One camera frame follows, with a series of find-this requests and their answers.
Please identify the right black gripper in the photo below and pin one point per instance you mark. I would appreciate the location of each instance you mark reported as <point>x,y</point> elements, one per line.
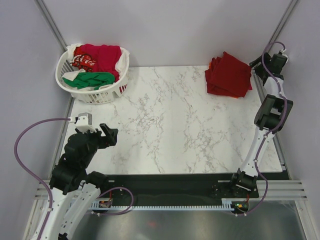
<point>255,61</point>

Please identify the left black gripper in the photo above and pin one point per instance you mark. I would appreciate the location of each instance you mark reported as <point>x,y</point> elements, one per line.
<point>111,134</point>

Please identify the dark red t shirt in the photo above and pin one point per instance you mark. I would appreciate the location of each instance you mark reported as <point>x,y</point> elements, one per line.
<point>233,75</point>

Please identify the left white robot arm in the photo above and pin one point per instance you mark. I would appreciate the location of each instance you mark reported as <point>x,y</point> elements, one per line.
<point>71,188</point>

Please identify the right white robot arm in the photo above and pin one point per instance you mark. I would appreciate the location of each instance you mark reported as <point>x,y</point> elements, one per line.
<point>269,120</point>

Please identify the white laundry basket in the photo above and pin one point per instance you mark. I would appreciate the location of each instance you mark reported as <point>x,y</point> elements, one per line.
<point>104,95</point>

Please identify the folded dark red shirt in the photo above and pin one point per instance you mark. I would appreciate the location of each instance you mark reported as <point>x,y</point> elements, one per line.
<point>215,63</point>

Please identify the folded orange shirt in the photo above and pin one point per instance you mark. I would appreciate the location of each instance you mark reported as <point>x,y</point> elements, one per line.
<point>213,89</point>

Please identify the green shirt in basket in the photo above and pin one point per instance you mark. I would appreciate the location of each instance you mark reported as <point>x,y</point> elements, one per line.
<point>88,80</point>

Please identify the red printed shirt in basket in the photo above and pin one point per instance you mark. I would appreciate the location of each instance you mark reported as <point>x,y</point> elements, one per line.
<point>82,60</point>

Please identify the white shirt in basket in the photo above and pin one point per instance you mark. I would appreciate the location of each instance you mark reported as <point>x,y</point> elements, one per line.
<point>119,67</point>

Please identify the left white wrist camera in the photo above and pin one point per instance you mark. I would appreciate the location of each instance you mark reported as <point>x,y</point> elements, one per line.
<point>83,122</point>

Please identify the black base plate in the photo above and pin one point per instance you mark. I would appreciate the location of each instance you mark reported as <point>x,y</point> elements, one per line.
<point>166,190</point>

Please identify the right aluminium frame post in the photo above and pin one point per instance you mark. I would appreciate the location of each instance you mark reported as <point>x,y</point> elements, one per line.
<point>289,11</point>

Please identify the aluminium frame post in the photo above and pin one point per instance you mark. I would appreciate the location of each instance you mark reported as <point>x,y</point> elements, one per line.
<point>51,23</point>
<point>289,11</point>

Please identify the right aluminium table rail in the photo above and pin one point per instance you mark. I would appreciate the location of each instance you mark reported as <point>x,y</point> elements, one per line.
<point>276,140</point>

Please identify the aluminium rail bars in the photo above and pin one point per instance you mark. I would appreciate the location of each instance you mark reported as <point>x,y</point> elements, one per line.
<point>278,190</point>

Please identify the left aluminium frame post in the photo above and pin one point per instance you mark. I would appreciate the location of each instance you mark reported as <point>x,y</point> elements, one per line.
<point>51,23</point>

